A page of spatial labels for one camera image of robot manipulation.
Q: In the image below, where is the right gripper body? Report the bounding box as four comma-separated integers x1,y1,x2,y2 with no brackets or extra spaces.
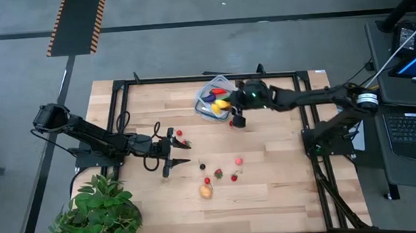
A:
229,77,274,130

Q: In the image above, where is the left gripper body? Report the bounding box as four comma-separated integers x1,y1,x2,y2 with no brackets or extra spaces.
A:
135,127,179,180

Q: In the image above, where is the yellow banana toy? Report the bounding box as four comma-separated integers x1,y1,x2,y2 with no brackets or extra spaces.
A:
214,98,232,109

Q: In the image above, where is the red chili pepper toy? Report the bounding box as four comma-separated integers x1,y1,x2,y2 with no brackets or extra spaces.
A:
209,87,229,97

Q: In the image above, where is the clear plastic tupperware container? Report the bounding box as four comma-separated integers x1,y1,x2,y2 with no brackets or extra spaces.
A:
192,73,244,124

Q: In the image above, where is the green leafy plant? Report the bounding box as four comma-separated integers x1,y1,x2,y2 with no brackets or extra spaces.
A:
44,171,144,233

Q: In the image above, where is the black mat with orange stripes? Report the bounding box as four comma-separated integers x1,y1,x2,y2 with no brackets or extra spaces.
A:
42,0,112,58

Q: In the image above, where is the black power adapter white label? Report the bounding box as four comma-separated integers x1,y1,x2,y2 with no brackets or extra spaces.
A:
388,21,416,59

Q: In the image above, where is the black laptop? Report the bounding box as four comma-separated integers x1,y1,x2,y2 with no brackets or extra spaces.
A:
382,103,416,167

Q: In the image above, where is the dark grey side desk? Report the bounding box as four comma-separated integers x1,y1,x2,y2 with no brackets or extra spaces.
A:
363,17,416,201

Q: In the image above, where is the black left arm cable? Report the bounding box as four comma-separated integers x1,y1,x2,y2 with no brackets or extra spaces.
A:
114,108,165,175

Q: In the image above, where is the black aluminium table frame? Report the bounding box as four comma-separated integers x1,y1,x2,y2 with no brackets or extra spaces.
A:
64,56,374,233

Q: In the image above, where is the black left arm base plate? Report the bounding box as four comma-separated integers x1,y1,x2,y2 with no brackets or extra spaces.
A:
73,136,128,170

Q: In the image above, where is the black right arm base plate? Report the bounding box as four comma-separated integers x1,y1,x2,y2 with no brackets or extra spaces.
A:
302,125,355,159

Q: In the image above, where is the white cable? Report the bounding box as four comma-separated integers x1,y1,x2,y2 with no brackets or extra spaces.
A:
360,12,416,90

